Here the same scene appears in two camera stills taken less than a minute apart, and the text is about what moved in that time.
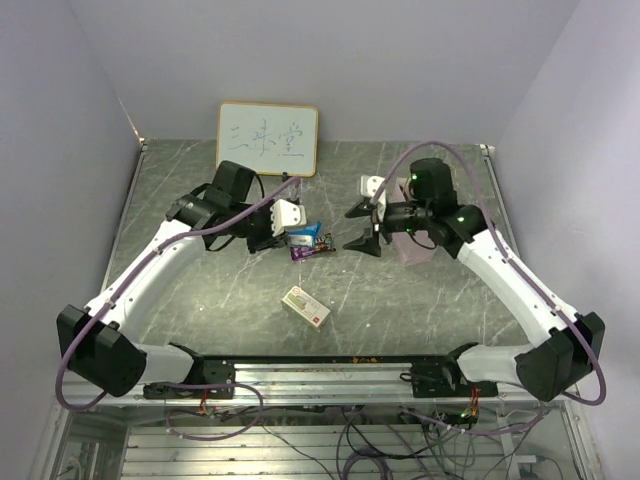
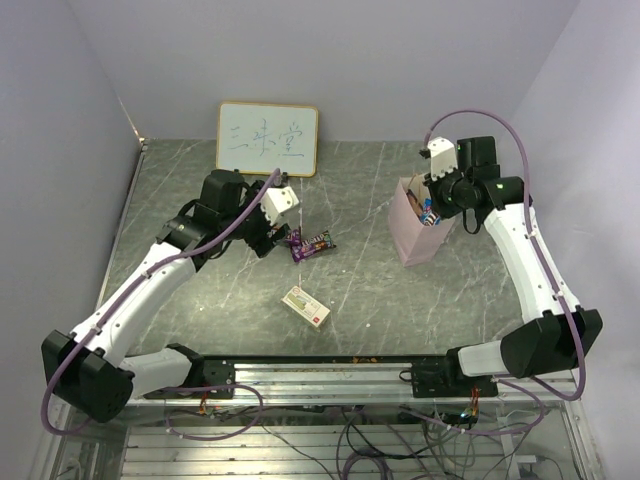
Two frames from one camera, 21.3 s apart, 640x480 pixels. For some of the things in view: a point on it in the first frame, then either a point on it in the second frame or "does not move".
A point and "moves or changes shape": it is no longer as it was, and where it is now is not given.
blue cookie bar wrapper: x=305 y=236 moves or changes shape
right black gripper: x=369 y=245 -> x=433 y=186
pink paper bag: x=410 y=251 does not move
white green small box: x=305 y=307 does not move
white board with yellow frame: x=268 y=138 does not move
